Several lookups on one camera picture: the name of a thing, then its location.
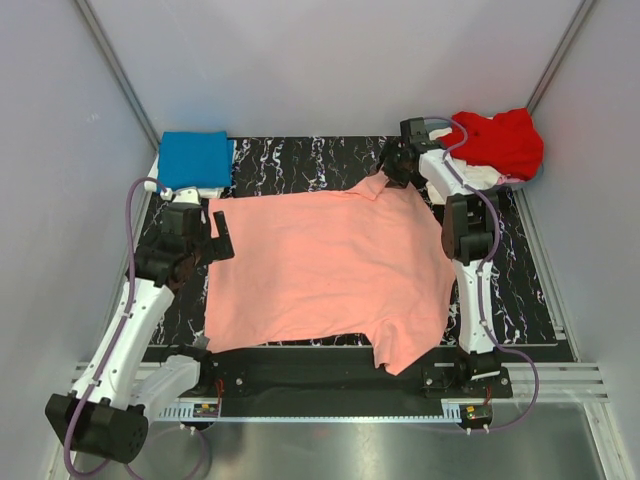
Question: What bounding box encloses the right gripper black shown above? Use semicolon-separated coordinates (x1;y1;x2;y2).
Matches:
367;138;412;191

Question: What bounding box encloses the salmon pink t shirt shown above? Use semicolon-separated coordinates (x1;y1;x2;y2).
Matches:
204;174;455;375

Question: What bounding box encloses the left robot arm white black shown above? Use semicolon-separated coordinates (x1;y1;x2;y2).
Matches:
45;203;235;467

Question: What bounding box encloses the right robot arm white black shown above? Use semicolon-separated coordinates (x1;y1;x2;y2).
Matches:
378;117;500;397

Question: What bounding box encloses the white crumpled t shirt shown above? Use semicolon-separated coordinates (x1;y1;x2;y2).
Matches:
426;158;504;205

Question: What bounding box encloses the folded blue t shirt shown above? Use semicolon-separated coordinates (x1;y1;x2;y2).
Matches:
157;131;235;191

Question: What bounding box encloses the folded white t shirt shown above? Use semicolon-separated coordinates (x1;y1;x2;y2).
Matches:
143;149;224;201

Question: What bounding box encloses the red t shirt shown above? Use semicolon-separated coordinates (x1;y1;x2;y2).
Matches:
439;108;544;181

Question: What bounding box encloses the grey blue laundry basket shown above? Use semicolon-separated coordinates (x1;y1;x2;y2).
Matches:
505;163;544;191

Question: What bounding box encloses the black marble pattern mat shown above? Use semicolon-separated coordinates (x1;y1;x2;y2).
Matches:
151;136;558;348

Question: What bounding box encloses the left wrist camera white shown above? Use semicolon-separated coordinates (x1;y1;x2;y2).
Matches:
160;187;203;221

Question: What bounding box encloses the black mounting base plate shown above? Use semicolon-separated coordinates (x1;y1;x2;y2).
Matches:
179;342;575;427

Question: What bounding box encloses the aluminium rail frame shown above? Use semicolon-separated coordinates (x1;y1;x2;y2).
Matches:
64;362;612;421

